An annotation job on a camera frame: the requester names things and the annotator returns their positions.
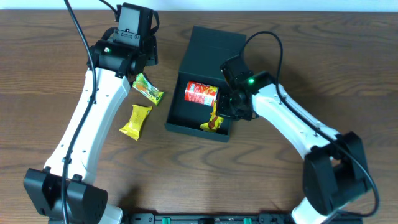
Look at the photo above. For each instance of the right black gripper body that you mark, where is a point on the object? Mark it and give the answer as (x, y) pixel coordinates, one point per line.
(222, 109)

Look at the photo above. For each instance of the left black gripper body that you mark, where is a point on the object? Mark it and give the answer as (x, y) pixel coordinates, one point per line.
(152, 50)

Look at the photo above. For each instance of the yellow brown chocolate snack packet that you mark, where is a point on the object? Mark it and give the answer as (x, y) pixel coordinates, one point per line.
(214, 123)

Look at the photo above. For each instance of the red Pringles can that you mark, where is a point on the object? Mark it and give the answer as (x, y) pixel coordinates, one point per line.
(201, 93)

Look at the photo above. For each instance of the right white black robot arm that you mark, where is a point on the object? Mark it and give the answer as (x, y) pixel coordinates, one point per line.
(335, 170)

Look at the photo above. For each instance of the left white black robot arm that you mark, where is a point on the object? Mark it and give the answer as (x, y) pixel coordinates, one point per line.
(64, 190)

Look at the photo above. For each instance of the green orange snack packet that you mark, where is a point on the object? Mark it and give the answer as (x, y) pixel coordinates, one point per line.
(145, 87)

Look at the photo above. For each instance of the dark green open gift box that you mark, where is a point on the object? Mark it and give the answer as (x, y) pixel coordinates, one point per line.
(207, 50)

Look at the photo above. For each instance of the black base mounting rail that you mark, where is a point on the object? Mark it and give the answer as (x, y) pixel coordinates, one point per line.
(263, 218)

